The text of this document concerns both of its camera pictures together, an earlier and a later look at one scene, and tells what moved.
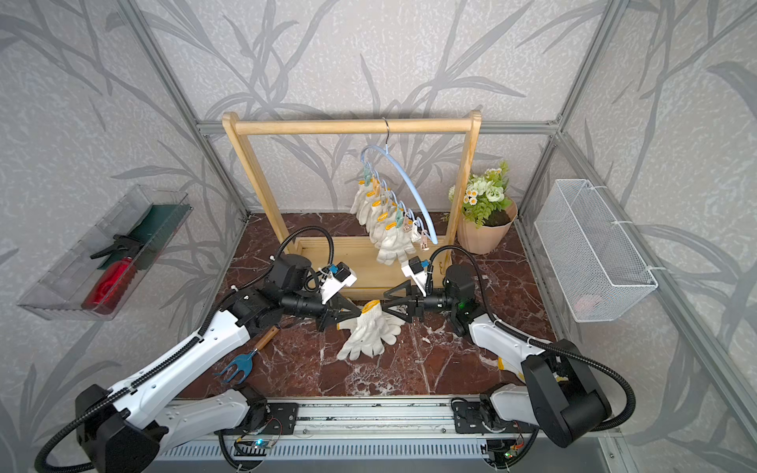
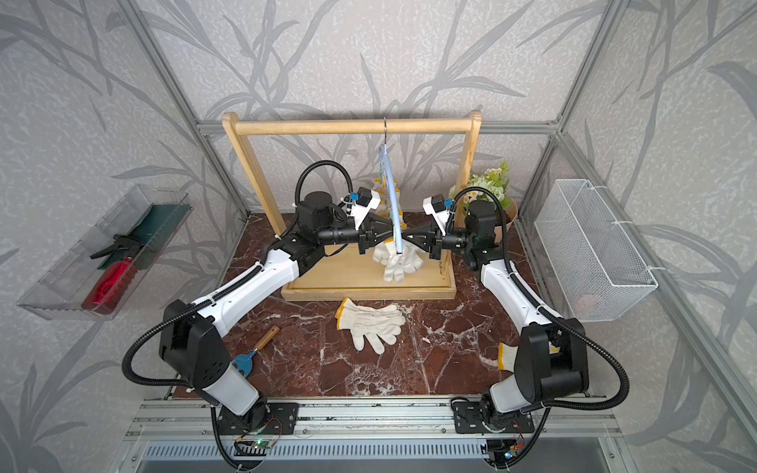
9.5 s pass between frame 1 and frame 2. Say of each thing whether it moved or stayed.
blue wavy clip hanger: moved
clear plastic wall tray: stayed
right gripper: moved
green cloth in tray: stayed
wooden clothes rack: stayed
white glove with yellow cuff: moved
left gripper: moved
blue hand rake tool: stayed
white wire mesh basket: stayed
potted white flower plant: stayed
